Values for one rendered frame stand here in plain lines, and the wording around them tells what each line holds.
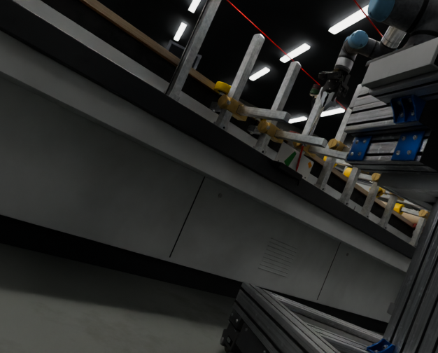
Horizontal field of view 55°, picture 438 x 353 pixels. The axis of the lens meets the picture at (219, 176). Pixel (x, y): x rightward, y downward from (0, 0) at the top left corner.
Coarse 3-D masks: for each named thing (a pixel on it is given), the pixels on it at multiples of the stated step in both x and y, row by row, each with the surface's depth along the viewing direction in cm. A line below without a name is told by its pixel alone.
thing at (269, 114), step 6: (216, 102) 180; (210, 108) 182; (216, 108) 178; (240, 108) 168; (246, 108) 165; (252, 108) 163; (258, 108) 160; (240, 114) 170; (246, 114) 165; (252, 114) 162; (258, 114) 159; (264, 114) 157; (270, 114) 155; (276, 114) 153; (282, 114) 151; (288, 114) 150; (276, 120) 155; (282, 120) 152; (288, 120) 151
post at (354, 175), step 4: (356, 168) 233; (352, 172) 234; (356, 172) 232; (352, 176) 233; (356, 176) 233; (348, 180) 234; (352, 180) 232; (356, 180) 234; (348, 184) 233; (352, 184) 232; (344, 188) 234; (348, 188) 232; (352, 188) 233; (344, 192) 233; (348, 192) 232; (352, 192) 234; (344, 196) 232; (348, 196) 232; (348, 200) 233
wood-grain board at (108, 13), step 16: (80, 0) 144; (96, 0) 145; (112, 16) 150; (128, 32) 156; (160, 48) 164; (176, 64) 170; (208, 80) 181; (320, 160) 241; (368, 192) 280; (384, 208) 299
